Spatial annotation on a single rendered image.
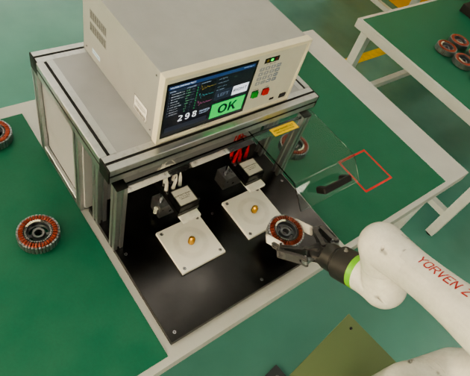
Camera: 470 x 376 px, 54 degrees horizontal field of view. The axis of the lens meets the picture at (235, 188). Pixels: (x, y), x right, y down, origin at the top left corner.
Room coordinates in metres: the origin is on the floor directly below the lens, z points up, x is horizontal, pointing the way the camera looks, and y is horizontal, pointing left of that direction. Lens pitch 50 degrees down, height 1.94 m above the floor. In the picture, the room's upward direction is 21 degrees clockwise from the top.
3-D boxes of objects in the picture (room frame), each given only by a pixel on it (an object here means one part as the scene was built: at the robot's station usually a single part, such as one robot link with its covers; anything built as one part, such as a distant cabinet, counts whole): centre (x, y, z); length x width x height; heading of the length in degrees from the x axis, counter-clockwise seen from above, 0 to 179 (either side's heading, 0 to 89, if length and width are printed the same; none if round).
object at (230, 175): (0.99, 0.03, 0.80); 0.08 x 0.05 x 0.06; 143
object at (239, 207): (0.91, -0.08, 0.78); 0.15 x 0.15 x 0.01; 53
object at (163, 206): (0.80, 0.18, 0.80); 0.08 x 0.05 x 0.06; 143
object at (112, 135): (1.00, 0.25, 1.09); 0.68 x 0.44 x 0.05; 143
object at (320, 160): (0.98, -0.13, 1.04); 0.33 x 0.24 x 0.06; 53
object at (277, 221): (0.83, -0.19, 0.84); 0.11 x 0.11 x 0.04
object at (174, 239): (0.71, 0.06, 0.78); 0.15 x 0.15 x 0.01; 53
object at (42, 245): (0.57, 0.46, 0.77); 0.11 x 0.11 x 0.04
